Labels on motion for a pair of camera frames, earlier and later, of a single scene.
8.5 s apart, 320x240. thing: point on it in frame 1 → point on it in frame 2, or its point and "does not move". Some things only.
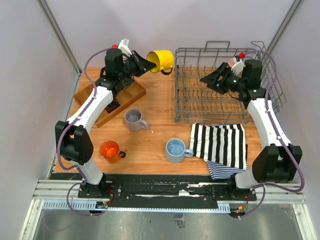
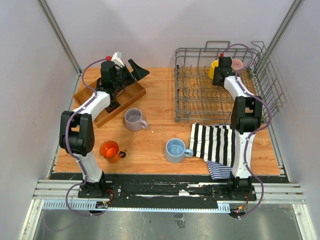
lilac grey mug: [133, 120] does not move
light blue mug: [175, 151] does not move
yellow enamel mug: [164, 60] → [214, 64]
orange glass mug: [109, 150] does not move
